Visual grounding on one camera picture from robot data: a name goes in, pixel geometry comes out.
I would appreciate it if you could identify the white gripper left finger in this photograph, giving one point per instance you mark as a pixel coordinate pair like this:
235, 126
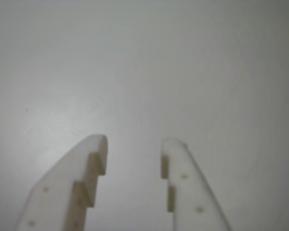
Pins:
60, 192

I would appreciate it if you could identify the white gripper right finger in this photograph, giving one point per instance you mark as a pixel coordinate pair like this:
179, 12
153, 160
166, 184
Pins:
190, 197

